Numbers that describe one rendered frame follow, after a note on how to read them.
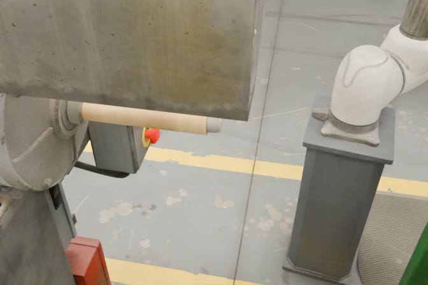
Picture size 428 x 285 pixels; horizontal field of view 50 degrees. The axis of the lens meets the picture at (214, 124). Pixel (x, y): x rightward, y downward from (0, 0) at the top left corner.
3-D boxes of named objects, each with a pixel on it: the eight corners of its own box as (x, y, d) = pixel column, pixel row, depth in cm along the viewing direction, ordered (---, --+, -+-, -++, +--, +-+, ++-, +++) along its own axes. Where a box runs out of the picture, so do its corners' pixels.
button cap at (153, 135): (140, 145, 104) (138, 132, 102) (145, 134, 107) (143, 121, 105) (156, 147, 104) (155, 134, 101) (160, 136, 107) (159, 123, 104)
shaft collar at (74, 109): (71, 129, 67) (62, 107, 63) (83, 108, 70) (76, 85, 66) (83, 131, 66) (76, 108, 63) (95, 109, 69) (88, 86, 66)
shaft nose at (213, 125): (206, 135, 64) (206, 123, 62) (209, 123, 65) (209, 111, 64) (220, 137, 63) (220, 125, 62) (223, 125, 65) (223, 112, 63)
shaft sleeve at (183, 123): (84, 124, 66) (79, 108, 64) (92, 109, 69) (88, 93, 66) (206, 139, 64) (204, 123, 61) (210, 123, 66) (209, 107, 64)
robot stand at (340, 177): (293, 219, 208) (315, 94, 164) (355, 235, 202) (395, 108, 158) (281, 269, 188) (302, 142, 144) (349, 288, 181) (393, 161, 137)
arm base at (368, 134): (315, 102, 161) (318, 88, 157) (381, 113, 155) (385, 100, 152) (307, 133, 147) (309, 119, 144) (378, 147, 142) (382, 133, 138)
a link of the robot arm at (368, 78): (318, 107, 149) (329, 47, 135) (356, 89, 157) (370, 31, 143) (356, 133, 139) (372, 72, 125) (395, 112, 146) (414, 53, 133)
